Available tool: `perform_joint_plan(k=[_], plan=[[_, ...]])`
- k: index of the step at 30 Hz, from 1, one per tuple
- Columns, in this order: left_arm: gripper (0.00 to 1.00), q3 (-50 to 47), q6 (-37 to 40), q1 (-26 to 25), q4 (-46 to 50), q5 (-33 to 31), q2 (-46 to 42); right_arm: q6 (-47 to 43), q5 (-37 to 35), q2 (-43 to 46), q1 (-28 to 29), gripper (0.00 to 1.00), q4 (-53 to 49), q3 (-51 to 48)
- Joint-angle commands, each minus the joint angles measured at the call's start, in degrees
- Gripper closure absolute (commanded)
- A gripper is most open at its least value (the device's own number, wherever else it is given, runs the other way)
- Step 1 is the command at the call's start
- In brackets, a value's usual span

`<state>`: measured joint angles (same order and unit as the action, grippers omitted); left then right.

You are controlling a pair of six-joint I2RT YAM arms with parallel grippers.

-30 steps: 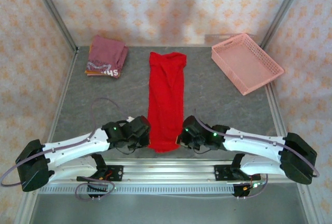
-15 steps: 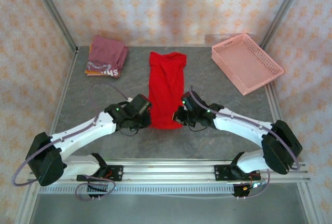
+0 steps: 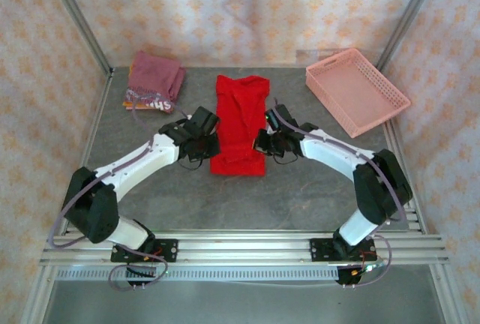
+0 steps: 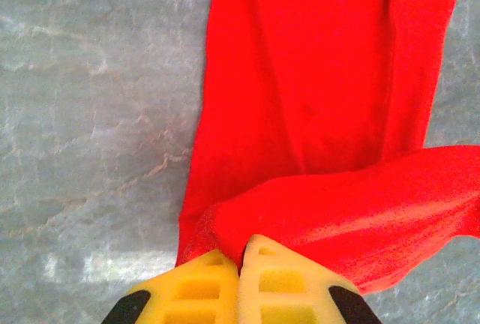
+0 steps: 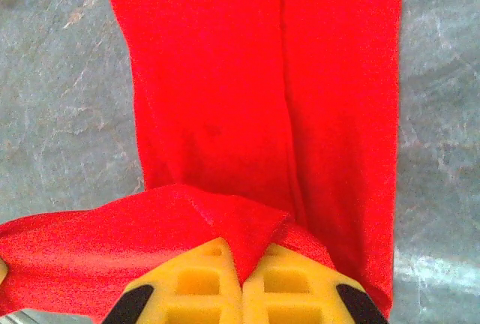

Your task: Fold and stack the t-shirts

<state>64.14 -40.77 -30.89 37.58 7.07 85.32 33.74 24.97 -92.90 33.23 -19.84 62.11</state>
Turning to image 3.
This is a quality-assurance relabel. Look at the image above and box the red t-shirt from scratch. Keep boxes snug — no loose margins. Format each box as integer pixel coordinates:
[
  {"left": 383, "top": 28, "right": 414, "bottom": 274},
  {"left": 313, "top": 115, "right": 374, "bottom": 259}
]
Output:
[{"left": 209, "top": 73, "right": 272, "bottom": 177}]

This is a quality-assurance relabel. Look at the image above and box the maroon printed folded t-shirt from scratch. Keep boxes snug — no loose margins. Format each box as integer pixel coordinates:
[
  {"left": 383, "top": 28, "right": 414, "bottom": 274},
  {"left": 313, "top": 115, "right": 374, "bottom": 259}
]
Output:
[{"left": 123, "top": 51, "right": 188, "bottom": 114}]

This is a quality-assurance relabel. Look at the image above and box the pink plastic basket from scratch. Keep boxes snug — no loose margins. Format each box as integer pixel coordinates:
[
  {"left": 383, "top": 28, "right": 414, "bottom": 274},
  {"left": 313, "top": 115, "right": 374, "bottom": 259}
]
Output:
[{"left": 305, "top": 47, "right": 413, "bottom": 140}]

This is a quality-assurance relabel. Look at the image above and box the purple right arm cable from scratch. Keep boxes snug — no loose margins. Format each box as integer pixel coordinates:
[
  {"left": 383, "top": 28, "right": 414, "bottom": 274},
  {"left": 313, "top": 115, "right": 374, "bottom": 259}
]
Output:
[{"left": 272, "top": 95, "right": 408, "bottom": 290}]

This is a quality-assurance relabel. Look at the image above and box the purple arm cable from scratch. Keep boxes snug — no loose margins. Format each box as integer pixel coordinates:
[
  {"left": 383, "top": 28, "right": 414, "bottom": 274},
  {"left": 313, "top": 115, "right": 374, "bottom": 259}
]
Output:
[
  {"left": 50, "top": 89, "right": 188, "bottom": 292},
  {"left": 272, "top": 95, "right": 408, "bottom": 290}
]

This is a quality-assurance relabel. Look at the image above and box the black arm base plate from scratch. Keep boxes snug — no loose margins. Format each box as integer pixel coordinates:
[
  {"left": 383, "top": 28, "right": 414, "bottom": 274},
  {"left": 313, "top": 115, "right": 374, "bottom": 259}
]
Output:
[
  {"left": 110, "top": 238, "right": 179, "bottom": 264},
  {"left": 309, "top": 236, "right": 377, "bottom": 264}
]

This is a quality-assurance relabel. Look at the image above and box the aluminium mounting rail beam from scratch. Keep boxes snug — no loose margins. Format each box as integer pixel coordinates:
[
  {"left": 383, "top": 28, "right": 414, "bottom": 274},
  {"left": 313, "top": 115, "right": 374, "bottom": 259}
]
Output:
[{"left": 39, "top": 232, "right": 450, "bottom": 266}]

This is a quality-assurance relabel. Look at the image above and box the grey slotted cable duct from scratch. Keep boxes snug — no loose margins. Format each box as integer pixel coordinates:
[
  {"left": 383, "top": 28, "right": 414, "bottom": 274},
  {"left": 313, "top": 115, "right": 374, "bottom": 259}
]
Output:
[{"left": 55, "top": 267, "right": 341, "bottom": 282}]

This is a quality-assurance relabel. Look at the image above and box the black under-rail bracket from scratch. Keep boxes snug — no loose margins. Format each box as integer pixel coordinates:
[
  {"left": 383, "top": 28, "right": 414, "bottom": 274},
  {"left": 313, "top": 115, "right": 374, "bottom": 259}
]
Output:
[
  {"left": 125, "top": 265, "right": 159, "bottom": 290},
  {"left": 334, "top": 265, "right": 363, "bottom": 290}
]

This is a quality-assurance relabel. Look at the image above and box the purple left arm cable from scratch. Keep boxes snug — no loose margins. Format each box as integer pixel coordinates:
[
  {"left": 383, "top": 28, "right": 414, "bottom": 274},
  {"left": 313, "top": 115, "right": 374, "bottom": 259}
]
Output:
[{"left": 50, "top": 89, "right": 188, "bottom": 292}]

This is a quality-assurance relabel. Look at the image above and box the aluminium frame post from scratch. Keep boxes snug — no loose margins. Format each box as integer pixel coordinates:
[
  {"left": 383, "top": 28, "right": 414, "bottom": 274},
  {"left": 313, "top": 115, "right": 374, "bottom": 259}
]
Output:
[
  {"left": 40, "top": 0, "right": 114, "bottom": 77},
  {"left": 376, "top": 0, "right": 446, "bottom": 73}
]

